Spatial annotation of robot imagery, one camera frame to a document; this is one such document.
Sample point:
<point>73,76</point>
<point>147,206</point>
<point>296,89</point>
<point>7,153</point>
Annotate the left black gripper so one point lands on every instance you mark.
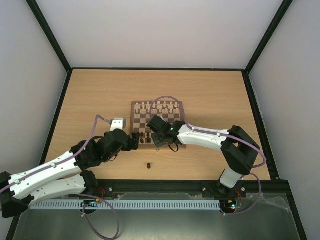
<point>128,147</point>

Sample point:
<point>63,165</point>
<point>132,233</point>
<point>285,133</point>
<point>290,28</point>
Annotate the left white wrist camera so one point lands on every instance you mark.
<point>118,123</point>

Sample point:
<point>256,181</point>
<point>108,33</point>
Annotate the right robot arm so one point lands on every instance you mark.
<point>238,148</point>

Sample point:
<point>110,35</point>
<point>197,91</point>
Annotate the black aluminium frame rail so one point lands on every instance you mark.
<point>112,188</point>

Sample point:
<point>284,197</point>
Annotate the white slotted cable duct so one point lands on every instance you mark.
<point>77,204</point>

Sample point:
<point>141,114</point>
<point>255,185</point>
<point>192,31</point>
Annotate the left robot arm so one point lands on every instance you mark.
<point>68,174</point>

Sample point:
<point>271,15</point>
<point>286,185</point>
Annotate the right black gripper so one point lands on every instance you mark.
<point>157,139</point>

